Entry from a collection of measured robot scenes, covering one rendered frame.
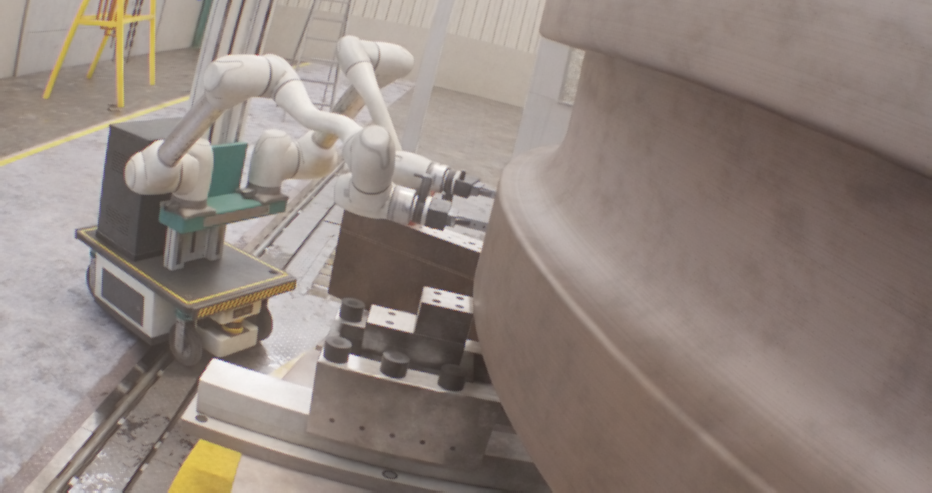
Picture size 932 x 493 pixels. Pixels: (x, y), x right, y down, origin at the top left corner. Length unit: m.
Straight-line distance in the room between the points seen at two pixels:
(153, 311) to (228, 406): 1.03
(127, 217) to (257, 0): 1.05
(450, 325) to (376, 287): 1.25
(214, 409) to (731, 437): 1.51
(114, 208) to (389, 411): 1.78
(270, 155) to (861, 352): 2.64
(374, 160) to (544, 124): 4.05
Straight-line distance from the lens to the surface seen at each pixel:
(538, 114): 5.91
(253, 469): 2.03
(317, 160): 3.23
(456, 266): 2.98
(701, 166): 1.21
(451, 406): 1.88
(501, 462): 2.08
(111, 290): 3.27
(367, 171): 1.96
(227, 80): 2.26
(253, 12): 3.15
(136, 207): 3.14
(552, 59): 5.89
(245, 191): 3.18
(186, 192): 2.83
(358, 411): 1.91
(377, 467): 2.08
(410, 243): 3.04
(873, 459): 0.91
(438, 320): 1.92
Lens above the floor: 1.50
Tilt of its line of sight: 16 degrees down
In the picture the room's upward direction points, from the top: 14 degrees clockwise
